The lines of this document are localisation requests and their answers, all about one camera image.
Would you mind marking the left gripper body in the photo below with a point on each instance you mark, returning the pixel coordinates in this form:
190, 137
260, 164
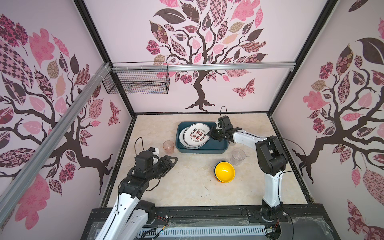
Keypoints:
159, 169

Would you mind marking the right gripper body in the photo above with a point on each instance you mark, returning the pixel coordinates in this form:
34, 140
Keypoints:
216, 133

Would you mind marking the white plate clover motif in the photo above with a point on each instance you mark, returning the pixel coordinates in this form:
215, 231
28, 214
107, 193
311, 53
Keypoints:
184, 144

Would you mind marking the clear cup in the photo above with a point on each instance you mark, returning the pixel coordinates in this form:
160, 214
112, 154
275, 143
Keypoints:
238, 157

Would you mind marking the blue bowl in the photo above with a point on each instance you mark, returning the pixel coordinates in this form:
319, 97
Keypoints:
216, 174

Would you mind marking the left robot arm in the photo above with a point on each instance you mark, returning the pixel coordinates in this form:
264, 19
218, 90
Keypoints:
130, 213

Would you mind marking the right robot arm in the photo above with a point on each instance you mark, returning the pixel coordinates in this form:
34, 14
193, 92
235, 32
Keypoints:
272, 160

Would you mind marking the teal plastic bin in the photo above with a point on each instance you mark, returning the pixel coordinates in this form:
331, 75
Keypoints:
211, 147

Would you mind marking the pink plastic cup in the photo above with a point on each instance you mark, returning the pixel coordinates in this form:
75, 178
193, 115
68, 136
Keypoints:
168, 147

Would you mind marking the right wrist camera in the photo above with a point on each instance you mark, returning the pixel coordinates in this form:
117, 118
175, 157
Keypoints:
224, 123

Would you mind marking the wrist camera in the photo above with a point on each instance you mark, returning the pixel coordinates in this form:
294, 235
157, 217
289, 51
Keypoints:
145, 163
224, 123

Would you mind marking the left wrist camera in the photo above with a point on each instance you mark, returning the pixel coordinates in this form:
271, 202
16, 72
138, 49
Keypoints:
145, 163

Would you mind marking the white slotted cable duct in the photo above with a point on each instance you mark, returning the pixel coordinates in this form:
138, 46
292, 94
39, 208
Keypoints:
178, 232

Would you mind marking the aluminium rail back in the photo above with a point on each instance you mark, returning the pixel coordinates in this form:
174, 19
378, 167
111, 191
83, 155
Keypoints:
206, 67

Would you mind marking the aluminium rail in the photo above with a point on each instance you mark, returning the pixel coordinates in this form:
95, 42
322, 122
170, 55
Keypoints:
23, 180
206, 67

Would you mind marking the black wire basket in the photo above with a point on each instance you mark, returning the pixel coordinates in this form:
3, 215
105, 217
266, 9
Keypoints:
139, 78

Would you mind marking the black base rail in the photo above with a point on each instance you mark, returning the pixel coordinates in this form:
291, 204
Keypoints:
295, 222

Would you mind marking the aluminium rail left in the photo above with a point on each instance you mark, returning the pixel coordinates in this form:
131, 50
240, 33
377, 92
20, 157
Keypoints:
23, 180

